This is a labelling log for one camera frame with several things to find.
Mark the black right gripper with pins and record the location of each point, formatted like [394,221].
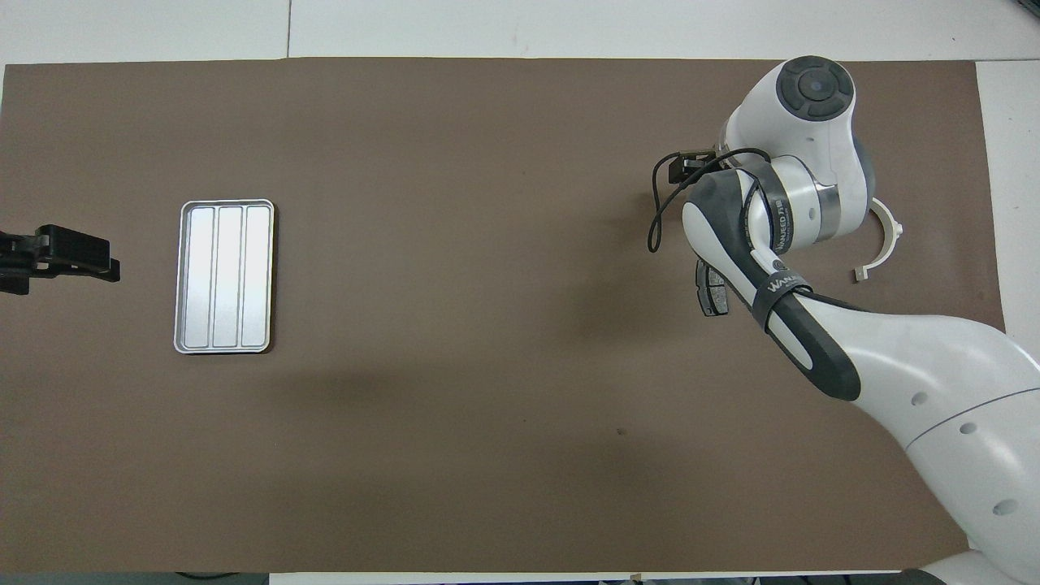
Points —
[691,169]

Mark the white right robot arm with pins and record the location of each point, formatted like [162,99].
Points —
[934,366]

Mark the rectangular dark brake pad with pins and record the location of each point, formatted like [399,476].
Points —
[713,296]

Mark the brown table mat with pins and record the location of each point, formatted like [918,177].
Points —
[455,162]

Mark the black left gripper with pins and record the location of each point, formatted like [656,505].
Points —
[69,248]

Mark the white curved plastic bracket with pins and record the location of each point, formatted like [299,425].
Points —
[894,244]

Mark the silver metal tray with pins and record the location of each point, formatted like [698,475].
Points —
[227,276]

